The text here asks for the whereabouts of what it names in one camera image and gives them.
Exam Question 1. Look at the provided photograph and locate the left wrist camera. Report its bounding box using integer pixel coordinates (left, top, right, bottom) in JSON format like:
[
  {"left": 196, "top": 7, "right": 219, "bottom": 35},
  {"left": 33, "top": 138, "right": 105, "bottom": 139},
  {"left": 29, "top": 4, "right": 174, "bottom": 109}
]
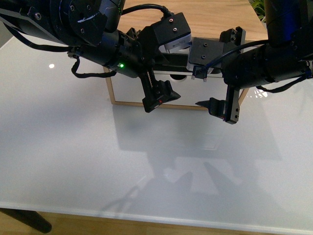
[{"left": 153, "top": 12, "right": 192, "bottom": 53}]

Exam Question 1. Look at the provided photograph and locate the white front wooden drawer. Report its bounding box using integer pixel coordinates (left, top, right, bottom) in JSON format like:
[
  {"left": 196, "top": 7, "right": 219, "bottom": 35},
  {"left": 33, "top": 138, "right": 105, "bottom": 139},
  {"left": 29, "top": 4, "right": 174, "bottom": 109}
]
[{"left": 106, "top": 71, "right": 227, "bottom": 110}]

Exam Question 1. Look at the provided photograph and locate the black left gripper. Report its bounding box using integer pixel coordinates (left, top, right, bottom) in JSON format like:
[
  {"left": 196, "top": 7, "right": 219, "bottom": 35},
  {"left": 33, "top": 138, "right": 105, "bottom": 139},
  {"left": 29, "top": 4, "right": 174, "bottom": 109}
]
[{"left": 78, "top": 30, "right": 181, "bottom": 113}]

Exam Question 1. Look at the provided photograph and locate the black camera cable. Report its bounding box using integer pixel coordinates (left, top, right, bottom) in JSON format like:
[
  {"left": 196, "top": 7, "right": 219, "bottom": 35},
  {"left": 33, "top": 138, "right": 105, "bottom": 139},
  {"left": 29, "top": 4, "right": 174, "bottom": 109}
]
[{"left": 121, "top": 5, "right": 174, "bottom": 22}]

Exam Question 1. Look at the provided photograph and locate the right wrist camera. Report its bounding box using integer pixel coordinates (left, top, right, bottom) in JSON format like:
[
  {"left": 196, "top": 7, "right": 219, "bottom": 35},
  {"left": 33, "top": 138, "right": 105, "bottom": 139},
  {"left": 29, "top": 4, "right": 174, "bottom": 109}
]
[{"left": 186, "top": 37, "right": 224, "bottom": 71}]

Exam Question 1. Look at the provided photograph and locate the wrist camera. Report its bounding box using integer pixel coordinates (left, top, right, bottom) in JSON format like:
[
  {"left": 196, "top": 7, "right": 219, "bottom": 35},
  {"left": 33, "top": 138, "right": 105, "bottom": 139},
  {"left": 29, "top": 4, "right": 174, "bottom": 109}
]
[
  {"left": 153, "top": 12, "right": 192, "bottom": 53},
  {"left": 186, "top": 37, "right": 224, "bottom": 71}
]

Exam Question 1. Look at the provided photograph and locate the green spider plant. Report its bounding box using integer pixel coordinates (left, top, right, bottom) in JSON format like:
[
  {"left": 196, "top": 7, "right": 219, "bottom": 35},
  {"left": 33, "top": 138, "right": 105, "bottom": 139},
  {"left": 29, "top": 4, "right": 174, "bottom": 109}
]
[{"left": 249, "top": 0, "right": 266, "bottom": 23}]

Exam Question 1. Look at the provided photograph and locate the wooden drawer cabinet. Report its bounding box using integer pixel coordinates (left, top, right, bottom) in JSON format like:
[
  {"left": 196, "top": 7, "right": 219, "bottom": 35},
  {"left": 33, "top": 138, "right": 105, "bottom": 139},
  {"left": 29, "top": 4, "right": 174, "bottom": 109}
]
[{"left": 103, "top": 0, "right": 268, "bottom": 111}]

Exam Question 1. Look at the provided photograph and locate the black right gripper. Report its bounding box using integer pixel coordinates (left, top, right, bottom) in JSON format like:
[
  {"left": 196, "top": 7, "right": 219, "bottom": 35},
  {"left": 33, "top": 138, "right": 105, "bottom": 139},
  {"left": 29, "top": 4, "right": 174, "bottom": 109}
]
[{"left": 195, "top": 27, "right": 308, "bottom": 122}]

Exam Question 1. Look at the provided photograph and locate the blue camera cable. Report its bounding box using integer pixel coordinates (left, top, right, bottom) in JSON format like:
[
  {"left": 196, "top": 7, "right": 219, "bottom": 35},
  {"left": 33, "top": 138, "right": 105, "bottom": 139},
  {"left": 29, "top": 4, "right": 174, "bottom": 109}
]
[{"left": 192, "top": 40, "right": 268, "bottom": 82}]

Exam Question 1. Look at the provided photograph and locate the black table leg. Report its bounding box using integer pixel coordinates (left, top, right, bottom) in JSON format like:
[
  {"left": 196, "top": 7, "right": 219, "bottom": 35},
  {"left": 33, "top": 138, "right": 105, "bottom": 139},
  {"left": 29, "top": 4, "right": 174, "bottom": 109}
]
[{"left": 0, "top": 208, "right": 52, "bottom": 234}]

